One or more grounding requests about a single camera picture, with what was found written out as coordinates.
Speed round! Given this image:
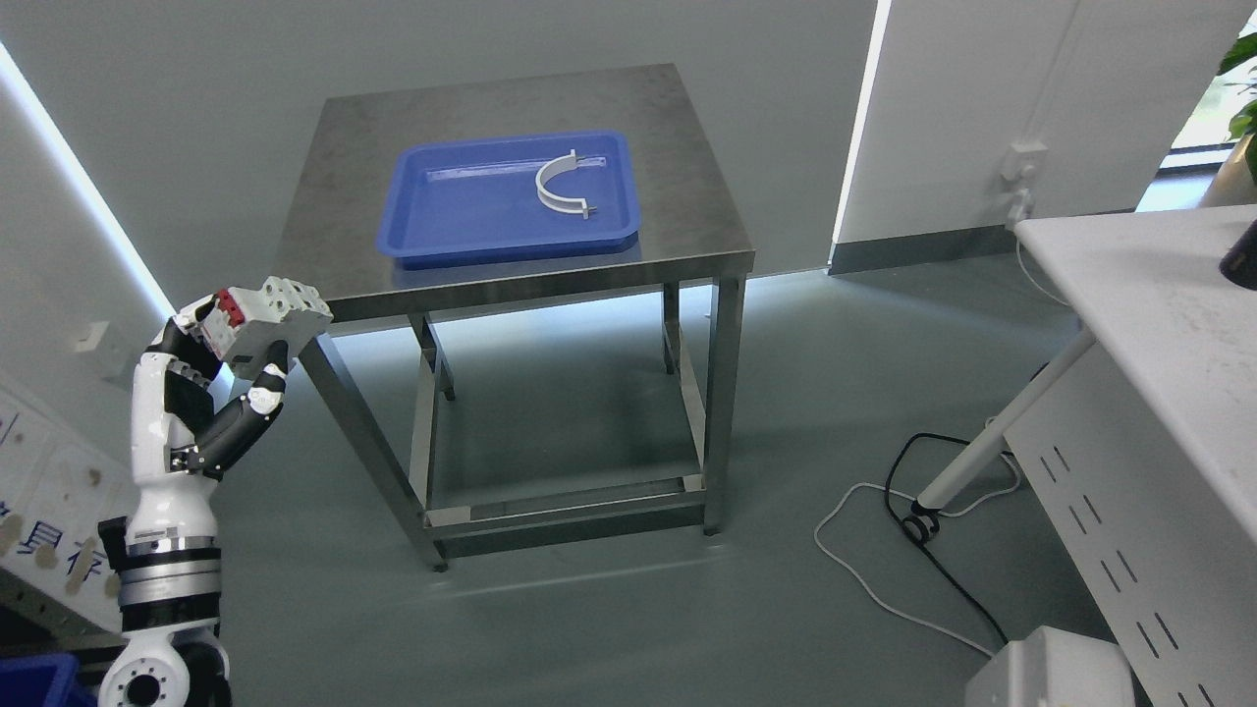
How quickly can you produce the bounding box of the white desk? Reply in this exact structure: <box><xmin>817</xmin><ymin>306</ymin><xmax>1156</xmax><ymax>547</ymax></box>
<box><xmin>900</xmin><ymin>205</ymin><xmax>1256</xmax><ymax>706</ymax></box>

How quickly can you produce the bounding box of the white cable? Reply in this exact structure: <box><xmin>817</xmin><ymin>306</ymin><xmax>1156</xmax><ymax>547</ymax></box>
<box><xmin>815</xmin><ymin>237</ymin><xmax>1081</xmax><ymax>657</ymax></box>

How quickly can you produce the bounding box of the white wall socket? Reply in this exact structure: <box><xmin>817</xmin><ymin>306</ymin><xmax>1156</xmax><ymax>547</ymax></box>
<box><xmin>1001</xmin><ymin>140</ymin><xmax>1050</xmax><ymax>185</ymax></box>

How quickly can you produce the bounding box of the stainless steel table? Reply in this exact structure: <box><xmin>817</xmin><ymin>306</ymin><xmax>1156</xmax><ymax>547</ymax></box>
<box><xmin>272</xmin><ymin>64</ymin><xmax>755</xmax><ymax>571</ymax></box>

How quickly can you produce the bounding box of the white plug adapter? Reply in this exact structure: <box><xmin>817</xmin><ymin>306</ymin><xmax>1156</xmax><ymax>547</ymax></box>
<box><xmin>1006</xmin><ymin>187</ymin><xmax>1035</xmax><ymax>230</ymax></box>

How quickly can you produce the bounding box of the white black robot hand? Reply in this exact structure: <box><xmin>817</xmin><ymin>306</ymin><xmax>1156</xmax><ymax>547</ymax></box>
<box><xmin>123</xmin><ymin>288</ymin><xmax>289</xmax><ymax>559</ymax></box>

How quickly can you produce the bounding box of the grey red circuit breaker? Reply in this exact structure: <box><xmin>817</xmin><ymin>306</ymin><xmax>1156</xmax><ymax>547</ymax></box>
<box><xmin>200</xmin><ymin>276</ymin><xmax>333</xmax><ymax>380</ymax></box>

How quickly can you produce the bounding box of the blue bin corner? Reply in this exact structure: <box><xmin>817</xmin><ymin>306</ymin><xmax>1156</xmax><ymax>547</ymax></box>
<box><xmin>1</xmin><ymin>653</ymin><xmax>93</xmax><ymax>706</ymax></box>

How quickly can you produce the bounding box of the white curved bracket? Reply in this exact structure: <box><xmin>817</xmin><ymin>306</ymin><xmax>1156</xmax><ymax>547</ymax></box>
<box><xmin>535</xmin><ymin>148</ymin><xmax>598</xmax><ymax>220</ymax></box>

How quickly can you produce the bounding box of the blue plastic tray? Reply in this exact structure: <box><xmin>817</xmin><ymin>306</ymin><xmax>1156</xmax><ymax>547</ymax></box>
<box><xmin>375</xmin><ymin>130</ymin><xmax>641</xmax><ymax>270</ymax></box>

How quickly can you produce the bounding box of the black cable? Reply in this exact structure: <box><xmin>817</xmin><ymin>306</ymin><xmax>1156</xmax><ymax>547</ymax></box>
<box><xmin>885</xmin><ymin>431</ymin><xmax>1011</xmax><ymax>649</ymax></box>

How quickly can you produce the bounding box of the white box on floor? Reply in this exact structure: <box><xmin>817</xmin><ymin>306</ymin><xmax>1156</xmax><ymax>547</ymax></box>
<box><xmin>962</xmin><ymin>625</ymin><xmax>1136</xmax><ymax>706</ymax></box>

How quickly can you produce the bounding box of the green plant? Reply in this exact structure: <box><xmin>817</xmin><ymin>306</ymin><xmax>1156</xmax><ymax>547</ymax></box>
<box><xmin>1216</xmin><ymin>31</ymin><xmax>1256</xmax><ymax>182</ymax></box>

